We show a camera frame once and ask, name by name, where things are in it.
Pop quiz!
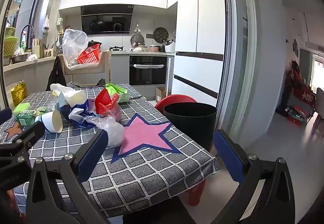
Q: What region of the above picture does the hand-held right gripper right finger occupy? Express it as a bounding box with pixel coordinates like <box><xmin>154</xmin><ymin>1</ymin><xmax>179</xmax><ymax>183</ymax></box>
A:
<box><xmin>213</xmin><ymin>129</ymin><xmax>296</xmax><ymax>224</ymax></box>

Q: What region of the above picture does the green plastic bag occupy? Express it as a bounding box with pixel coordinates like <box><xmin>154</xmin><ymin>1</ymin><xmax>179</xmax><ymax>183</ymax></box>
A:
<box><xmin>105</xmin><ymin>83</ymin><xmax>129</xmax><ymax>103</ymax></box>

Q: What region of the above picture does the hanging white plastic bag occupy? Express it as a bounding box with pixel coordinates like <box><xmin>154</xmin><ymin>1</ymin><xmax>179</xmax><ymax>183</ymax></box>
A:
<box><xmin>42</xmin><ymin>15</ymin><xmax>50</xmax><ymax>34</ymax></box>

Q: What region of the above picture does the cardboard box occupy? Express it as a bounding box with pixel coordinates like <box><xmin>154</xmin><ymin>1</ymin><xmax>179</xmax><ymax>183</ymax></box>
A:
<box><xmin>156</xmin><ymin>86</ymin><xmax>169</xmax><ymax>102</ymax></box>

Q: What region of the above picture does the red plastic basket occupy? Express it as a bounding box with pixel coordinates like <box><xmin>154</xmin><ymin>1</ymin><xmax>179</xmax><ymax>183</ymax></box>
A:
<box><xmin>77</xmin><ymin>44</ymin><xmax>100</xmax><ymax>64</ymax></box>

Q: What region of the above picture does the round grey pan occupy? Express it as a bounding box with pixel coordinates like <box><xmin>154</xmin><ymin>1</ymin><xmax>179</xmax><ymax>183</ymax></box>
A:
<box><xmin>130</xmin><ymin>34</ymin><xmax>145</xmax><ymax>47</ymax></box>

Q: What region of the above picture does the gold foil bag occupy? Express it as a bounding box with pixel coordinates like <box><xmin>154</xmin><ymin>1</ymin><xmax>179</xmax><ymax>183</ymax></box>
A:
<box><xmin>10</xmin><ymin>82</ymin><xmax>27</xmax><ymax>107</ymax></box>

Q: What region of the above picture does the red toy box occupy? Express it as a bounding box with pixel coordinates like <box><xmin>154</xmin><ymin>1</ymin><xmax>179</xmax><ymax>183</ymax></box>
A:
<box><xmin>286</xmin><ymin>60</ymin><xmax>317</xmax><ymax>126</ymax></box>

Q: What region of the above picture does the round black baking pan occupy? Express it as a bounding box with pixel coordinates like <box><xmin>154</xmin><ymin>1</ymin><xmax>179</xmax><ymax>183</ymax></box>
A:
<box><xmin>153</xmin><ymin>27</ymin><xmax>169</xmax><ymax>43</ymax></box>

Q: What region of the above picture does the grey sliding door frame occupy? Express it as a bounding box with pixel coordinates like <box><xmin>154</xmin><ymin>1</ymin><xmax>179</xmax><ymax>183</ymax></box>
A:
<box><xmin>220</xmin><ymin>0</ymin><xmax>257</xmax><ymax>139</ymax></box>

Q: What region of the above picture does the green carton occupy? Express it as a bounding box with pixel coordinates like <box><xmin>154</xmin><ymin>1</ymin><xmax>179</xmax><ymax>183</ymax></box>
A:
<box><xmin>16</xmin><ymin>110</ymin><xmax>36</xmax><ymax>126</ymax></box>

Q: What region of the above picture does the green plastic basket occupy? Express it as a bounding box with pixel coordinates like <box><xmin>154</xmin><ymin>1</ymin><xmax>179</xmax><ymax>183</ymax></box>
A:
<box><xmin>3</xmin><ymin>36</ymin><xmax>19</xmax><ymax>57</ymax></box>

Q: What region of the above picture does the red plastic stool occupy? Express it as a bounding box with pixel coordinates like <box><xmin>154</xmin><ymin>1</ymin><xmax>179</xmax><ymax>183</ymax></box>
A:
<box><xmin>187</xmin><ymin>178</ymin><xmax>207</xmax><ymax>206</ymax></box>

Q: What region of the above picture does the blue white plastic bag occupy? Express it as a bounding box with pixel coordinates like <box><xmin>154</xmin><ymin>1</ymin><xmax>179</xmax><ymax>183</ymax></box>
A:
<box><xmin>68</xmin><ymin>101</ymin><xmax>98</xmax><ymax>127</ymax></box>

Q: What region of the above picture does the black hanging bag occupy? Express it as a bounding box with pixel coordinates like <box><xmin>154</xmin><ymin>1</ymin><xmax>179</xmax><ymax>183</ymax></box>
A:
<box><xmin>46</xmin><ymin>55</ymin><xmax>67</xmax><ymax>91</ymax></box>

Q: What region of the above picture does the black kitchen faucet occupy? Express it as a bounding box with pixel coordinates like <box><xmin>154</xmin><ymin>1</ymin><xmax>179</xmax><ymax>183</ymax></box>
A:
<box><xmin>20</xmin><ymin>24</ymin><xmax>36</xmax><ymax>50</ymax></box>

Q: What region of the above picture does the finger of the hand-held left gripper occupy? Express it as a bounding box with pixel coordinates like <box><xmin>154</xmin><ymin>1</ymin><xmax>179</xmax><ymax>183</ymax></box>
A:
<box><xmin>0</xmin><ymin>108</ymin><xmax>13</xmax><ymax>125</ymax></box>
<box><xmin>0</xmin><ymin>121</ymin><xmax>45</xmax><ymax>157</ymax></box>

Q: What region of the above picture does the clear plastic wrapper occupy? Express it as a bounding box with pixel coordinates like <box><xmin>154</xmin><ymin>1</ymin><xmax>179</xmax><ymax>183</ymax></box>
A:
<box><xmin>46</xmin><ymin>100</ymin><xmax>61</xmax><ymax>113</ymax></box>

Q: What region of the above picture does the beige high chair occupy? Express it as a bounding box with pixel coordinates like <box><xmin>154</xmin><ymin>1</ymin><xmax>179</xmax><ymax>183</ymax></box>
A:
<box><xmin>59</xmin><ymin>51</ymin><xmax>112</xmax><ymax>86</ymax></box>

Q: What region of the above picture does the steel bowl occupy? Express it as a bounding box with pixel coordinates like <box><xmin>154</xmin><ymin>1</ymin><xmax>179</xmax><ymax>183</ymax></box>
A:
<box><xmin>11</xmin><ymin>54</ymin><xmax>29</xmax><ymax>64</ymax></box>

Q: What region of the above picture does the black range hood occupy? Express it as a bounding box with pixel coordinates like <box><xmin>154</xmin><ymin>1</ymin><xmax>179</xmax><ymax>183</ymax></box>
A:
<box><xmin>81</xmin><ymin>4</ymin><xmax>134</xmax><ymax>35</ymax></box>

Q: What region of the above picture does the black built-in oven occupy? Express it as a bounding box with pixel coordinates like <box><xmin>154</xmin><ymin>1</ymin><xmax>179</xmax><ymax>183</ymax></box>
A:
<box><xmin>129</xmin><ymin>55</ymin><xmax>168</xmax><ymax>86</ymax></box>

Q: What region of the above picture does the white refrigerator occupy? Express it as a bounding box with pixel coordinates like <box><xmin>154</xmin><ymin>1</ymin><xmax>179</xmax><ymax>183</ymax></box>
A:
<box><xmin>172</xmin><ymin>0</ymin><xmax>227</xmax><ymax>103</ymax></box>

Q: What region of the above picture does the red plastic bag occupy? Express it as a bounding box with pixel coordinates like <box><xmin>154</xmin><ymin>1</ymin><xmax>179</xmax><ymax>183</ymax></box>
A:
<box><xmin>95</xmin><ymin>88</ymin><xmax>122</xmax><ymax>121</ymax></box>

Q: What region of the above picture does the large clear plastic bag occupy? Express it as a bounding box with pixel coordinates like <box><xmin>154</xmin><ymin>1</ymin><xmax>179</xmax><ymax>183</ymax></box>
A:
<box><xmin>62</xmin><ymin>28</ymin><xmax>89</xmax><ymax>63</ymax></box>

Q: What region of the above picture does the white paper cup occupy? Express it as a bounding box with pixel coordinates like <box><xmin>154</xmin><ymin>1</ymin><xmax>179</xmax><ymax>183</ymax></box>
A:
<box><xmin>35</xmin><ymin>110</ymin><xmax>63</xmax><ymax>133</ymax></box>

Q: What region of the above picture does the black trash bin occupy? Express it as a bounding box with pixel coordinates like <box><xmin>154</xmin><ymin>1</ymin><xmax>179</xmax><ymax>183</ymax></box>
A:
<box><xmin>163</xmin><ymin>102</ymin><xmax>217</xmax><ymax>152</ymax></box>

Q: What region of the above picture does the red plastic chair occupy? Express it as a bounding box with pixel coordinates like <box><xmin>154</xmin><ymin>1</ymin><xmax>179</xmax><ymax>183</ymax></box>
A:
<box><xmin>154</xmin><ymin>95</ymin><xmax>198</xmax><ymax>114</ymax></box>

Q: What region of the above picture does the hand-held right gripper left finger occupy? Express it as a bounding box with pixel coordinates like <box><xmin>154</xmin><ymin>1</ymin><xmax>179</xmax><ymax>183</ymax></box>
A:
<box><xmin>25</xmin><ymin>128</ymin><xmax>110</xmax><ymax>224</ymax></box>

